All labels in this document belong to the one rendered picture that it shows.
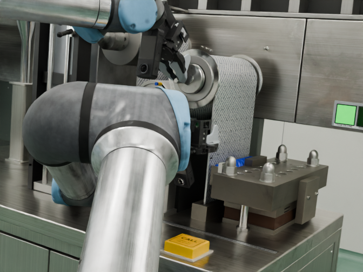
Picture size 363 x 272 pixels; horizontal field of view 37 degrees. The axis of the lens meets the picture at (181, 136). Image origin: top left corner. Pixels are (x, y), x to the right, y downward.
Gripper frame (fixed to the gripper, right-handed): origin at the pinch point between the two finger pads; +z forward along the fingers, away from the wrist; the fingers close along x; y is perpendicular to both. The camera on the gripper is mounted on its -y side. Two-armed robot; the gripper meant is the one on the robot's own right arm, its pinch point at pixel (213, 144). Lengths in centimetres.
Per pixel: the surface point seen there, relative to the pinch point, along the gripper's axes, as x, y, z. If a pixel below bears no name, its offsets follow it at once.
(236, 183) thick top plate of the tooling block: -10.6, -7.1, -6.4
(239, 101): -0.3, 10.8, 11.3
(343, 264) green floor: 24, -109, 248
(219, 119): -0.3, 6.3, 1.3
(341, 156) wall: 39, -38, 263
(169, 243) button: -7.7, -16.9, -29.4
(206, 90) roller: 1.8, 13.5, -3.4
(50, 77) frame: 43.5, 12.6, -14.8
